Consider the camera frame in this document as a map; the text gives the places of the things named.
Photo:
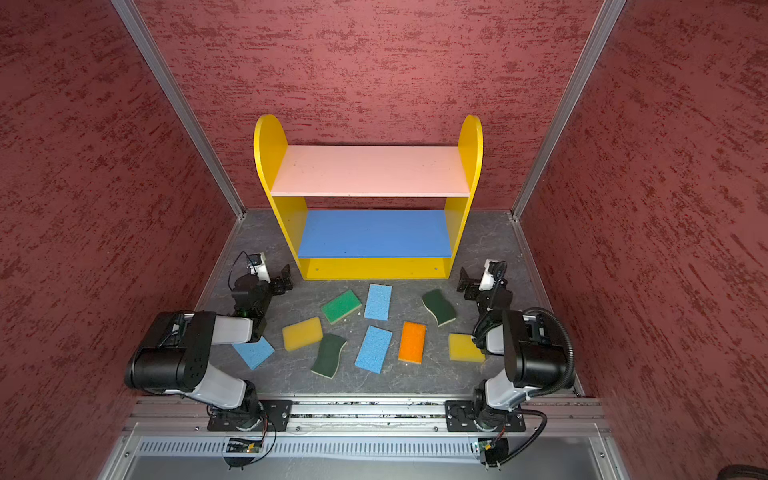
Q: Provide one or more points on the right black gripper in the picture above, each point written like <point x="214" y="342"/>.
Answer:
<point x="475" y="285"/>

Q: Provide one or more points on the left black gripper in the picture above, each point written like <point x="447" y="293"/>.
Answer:
<point x="273" y="282"/>

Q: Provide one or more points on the dark green wavy sponge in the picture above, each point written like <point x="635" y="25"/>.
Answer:
<point x="328" y="358"/>
<point x="439" y="307"/>

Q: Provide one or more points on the bright green rectangular sponge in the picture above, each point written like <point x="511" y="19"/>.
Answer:
<point x="341" y="307"/>

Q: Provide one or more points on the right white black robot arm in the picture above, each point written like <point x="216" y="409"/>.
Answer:
<point x="538" y="354"/>

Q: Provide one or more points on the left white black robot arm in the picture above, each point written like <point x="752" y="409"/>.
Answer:
<point x="173" y="358"/>

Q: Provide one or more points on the yellow wooden shelf unit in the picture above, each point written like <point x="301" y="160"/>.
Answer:
<point x="270" y="146"/>

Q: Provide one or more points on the blue lower shelf board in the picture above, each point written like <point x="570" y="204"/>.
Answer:
<point x="373" y="234"/>

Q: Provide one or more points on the pink upper shelf board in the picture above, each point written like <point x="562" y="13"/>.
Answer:
<point x="376" y="171"/>

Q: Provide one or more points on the light blue sponge left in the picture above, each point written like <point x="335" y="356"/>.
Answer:
<point x="254" y="354"/>

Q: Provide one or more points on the light blue sponge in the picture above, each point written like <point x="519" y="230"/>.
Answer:
<point x="254" y="354"/>
<point x="373" y="350"/>
<point x="378" y="302"/>

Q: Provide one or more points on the yellow sponge right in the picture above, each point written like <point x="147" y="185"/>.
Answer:
<point x="463" y="349"/>

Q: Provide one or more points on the yellow sponge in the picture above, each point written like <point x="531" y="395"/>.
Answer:
<point x="463" y="349"/>
<point x="302" y="334"/>

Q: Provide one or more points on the yellow sponge left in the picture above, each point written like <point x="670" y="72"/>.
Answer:
<point x="302" y="334"/>

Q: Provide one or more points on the orange sponge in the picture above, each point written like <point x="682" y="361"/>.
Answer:
<point x="412" y="343"/>

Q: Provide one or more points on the light blue sponge upper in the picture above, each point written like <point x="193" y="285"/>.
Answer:
<point x="378" y="302"/>

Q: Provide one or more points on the light blue sponge middle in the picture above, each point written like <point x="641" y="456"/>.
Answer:
<point x="373" y="350"/>

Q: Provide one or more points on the right small circuit board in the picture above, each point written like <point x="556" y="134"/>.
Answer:
<point x="491" y="448"/>

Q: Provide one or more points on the small circuit board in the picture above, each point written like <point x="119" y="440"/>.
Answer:
<point x="491" y="448"/>
<point x="243" y="446"/>

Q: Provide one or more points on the left small circuit board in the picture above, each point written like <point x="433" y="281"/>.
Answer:
<point x="243" y="446"/>

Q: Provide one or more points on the right aluminium corner profile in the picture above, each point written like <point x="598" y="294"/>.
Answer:
<point x="602" y="28"/>

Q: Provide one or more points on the aluminium corner profile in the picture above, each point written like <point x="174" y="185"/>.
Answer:
<point x="602" y="28"/>
<point x="131" y="18"/>

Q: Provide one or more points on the left aluminium corner profile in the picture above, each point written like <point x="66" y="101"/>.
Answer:
<point x="131" y="18"/>

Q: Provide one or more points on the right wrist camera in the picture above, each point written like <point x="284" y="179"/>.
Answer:
<point x="494" y="271"/>

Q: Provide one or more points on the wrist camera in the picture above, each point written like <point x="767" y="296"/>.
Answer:
<point x="494" y="271"/>
<point x="257" y="266"/>

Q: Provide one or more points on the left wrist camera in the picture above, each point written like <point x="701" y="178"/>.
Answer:
<point x="257" y="266"/>

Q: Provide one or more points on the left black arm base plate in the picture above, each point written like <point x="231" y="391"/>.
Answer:
<point x="274" y="415"/>

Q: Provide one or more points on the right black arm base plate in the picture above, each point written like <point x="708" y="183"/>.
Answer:
<point x="465" y="416"/>

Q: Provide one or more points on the white slotted cable duct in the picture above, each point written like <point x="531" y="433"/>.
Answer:
<point x="440" y="449"/>

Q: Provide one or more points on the aluminium mounting rail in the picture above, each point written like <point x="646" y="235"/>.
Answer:
<point x="356" y="415"/>

